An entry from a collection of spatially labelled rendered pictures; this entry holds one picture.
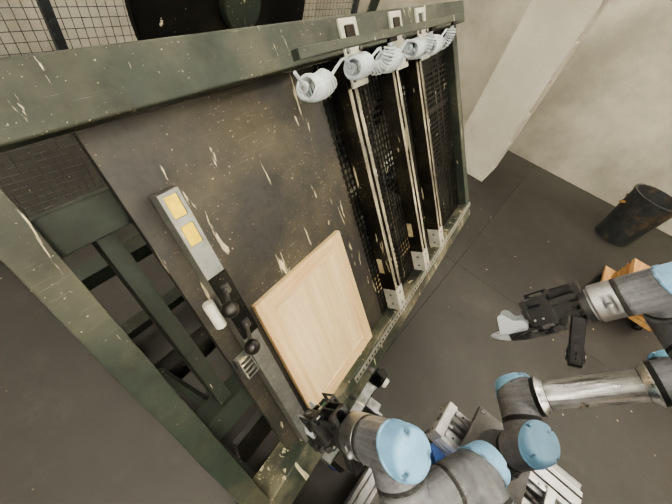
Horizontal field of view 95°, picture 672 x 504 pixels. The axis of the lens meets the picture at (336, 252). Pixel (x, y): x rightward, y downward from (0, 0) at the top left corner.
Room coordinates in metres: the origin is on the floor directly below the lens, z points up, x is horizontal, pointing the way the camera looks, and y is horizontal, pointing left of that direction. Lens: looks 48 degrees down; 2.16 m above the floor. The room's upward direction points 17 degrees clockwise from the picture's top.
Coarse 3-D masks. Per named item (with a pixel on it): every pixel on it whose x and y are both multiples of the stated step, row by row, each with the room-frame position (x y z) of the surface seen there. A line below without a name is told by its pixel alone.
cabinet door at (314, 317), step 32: (320, 256) 0.70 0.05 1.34; (288, 288) 0.54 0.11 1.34; (320, 288) 0.64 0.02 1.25; (352, 288) 0.75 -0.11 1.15; (288, 320) 0.48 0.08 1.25; (320, 320) 0.57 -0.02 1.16; (352, 320) 0.68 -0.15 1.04; (288, 352) 0.41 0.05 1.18; (320, 352) 0.49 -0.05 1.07; (352, 352) 0.59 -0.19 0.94; (320, 384) 0.41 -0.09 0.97
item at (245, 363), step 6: (240, 354) 0.32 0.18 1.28; (246, 354) 0.32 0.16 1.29; (234, 360) 0.30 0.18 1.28; (240, 360) 0.30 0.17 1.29; (246, 360) 0.31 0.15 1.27; (252, 360) 0.32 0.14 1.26; (240, 366) 0.29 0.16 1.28; (246, 366) 0.30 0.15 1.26; (252, 366) 0.31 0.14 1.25; (246, 372) 0.29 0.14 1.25; (252, 372) 0.30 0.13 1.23
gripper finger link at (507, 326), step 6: (498, 318) 0.45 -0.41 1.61; (504, 318) 0.45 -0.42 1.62; (498, 324) 0.45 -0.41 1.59; (504, 324) 0.44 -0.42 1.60; (510, 324) 0.44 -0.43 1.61; (516, 324) 0.44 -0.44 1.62; (522, 324) 0.44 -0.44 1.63; (504, 330) 0.43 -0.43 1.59; (510, 330) 0.43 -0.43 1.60; (516, 330) 0.43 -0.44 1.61; (522, 330) 0.42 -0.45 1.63; (492, 336) 0.44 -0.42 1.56; (498, 336) 0.43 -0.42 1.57; (504, 336) 0.42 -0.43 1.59
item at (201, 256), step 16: (160, 192) 0.45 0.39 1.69; (176, 192) 0.46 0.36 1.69; (160, 208) 0.42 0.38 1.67; (176, 224) 0.42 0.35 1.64; (176, 240) 0.41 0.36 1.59; (192, 256) 0.40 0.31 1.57; (208, 256) 0.42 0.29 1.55; (208, 272) 0.40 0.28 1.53; (208, 288) 0.38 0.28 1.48; (240, 336) 0.34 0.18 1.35; (256, 336) 0.37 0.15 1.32; (272, 368) 0.33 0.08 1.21; (272, 384) 0.30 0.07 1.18; (288, 384) 0.33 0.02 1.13; (288, 400) 0.30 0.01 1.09; (288, 416) 0.27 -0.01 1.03; (304, 432) 0.25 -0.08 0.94
